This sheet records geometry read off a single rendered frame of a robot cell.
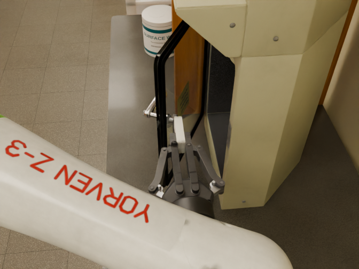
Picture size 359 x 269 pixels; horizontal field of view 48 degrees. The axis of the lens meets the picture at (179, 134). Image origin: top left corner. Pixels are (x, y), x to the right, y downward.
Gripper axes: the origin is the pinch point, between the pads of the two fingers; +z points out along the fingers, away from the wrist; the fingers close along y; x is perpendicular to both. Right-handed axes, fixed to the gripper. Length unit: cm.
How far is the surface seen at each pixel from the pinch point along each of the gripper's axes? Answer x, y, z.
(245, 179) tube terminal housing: 21.6, -16.2, 4.8
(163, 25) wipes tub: 20, -1, 73
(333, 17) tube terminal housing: -15.4, -30.1, 12.9
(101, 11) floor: 129, 42, 283
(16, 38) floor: 129, 109, 245
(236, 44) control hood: -15.9, -10.1, 4.9
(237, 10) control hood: -22.2, -9.6, 4.9
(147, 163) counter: 34.0, 7.0, 22.1
